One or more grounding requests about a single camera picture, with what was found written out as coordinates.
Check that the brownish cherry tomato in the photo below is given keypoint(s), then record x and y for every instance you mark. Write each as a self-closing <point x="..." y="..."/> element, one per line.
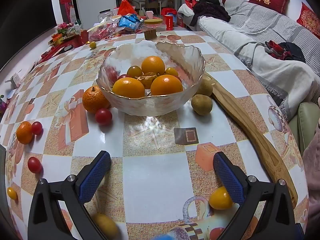
<point x="134" y="71"/>

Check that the red gift bag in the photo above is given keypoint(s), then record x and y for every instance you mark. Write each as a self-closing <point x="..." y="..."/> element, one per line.
<point x="126" y="8"/>

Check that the small orange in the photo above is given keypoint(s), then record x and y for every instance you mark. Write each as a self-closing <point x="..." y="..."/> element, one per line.
<point x="24" y="132"/>

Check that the dark blanket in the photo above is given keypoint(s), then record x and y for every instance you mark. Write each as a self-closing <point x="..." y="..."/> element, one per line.
<point x="210" y="11"/>

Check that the small wooden holder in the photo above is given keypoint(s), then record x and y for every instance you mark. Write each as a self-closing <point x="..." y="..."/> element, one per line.
<point x="150" y="34"/>

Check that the red gift boxes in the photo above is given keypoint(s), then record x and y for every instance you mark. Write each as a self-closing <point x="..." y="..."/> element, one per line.
<point x="70" y="41"/>

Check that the red cherry tomato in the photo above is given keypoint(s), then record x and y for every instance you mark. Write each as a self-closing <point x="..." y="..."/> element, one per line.
<point x="34" y="165"/>
<point x="103" y="116"/>
<point x="36" y="127"/>
<point x="122" y="76"/>

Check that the clear glass bowl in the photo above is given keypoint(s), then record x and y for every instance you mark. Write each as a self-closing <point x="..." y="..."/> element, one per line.
<point x="150" y="106"/>

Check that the tan longan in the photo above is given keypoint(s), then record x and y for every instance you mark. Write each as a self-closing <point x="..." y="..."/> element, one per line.
<point x="105" y="226"/>
<point x="201" y="104"/>

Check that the long wooden board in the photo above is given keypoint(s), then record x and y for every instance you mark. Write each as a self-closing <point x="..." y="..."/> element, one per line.
<point x="252" y="137"/>

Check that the red and black clothes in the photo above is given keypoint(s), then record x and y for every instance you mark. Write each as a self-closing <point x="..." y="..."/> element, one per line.
<point x="285" y="50"/>

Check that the pink cloth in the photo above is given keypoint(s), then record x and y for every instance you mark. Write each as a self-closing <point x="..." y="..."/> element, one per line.
<point x="312" y="170"/>

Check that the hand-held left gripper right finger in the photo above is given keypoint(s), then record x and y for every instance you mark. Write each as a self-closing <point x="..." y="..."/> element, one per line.
<point x="228" y="178"/>

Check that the black television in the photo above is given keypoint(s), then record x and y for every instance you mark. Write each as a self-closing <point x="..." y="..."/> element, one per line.
<point x="23" y="15"/>

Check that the mandarin with stem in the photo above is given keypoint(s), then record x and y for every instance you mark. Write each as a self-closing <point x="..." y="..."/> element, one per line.
<point x="93" y="100"/>

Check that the yellow cherry tomato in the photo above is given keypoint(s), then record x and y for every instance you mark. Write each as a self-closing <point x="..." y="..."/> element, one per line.
<point x="11" y="193"/>
<point x="92" y="45"/>
<point x="220" y="198"/>
<point x="171" y="71"/>

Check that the blue snack bag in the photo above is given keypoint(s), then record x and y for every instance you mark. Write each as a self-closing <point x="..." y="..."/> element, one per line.
<point x="128" y="21"/>

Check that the checkered printed tablecloth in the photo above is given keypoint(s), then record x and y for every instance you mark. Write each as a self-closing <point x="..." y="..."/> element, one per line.
<point x="150" y="170"/>

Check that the large orange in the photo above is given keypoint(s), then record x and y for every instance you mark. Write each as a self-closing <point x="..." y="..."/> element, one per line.
<point x="153" y="65"/>
<point x="128" y="88"/>
<point x="167" y="85"/>

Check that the white refrigerator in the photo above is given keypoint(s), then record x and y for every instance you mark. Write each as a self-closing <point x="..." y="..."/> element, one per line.
<point x="83" y="0"/>

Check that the red snack packets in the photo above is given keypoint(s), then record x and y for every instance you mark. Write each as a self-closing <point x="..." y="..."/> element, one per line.
<point x="105" y="30"/>

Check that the green cushion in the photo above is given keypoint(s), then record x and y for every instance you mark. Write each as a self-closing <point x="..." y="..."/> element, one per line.
<point x="306" y="122"/>

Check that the pink flower bouquet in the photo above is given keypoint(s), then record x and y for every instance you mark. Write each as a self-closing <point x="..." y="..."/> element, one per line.
<point x="63" y="27"/>

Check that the round yellow tin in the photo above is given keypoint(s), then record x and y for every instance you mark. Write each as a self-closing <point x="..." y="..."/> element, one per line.
<point x="152" y="21"/>

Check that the red patterned pillow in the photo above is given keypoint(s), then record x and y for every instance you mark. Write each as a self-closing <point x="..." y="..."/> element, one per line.
<point x="310" y="20"/>

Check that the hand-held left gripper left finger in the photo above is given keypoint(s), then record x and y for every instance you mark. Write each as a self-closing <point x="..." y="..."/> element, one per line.
<point x="93" y="180"/>

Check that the dried brown fruit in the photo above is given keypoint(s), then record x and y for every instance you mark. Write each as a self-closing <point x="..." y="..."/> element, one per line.
<point x="147" y="78"/>

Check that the grey striped sofa cover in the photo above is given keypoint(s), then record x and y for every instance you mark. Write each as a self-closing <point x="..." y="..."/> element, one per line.
<point x="252" y="32"/>

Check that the red carton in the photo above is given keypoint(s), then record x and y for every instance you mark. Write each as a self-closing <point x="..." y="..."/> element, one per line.
<point x="169" y="22"/>

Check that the brown kiwi back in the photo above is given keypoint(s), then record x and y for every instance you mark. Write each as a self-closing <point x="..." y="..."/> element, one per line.
<point x="206" y="88"/>

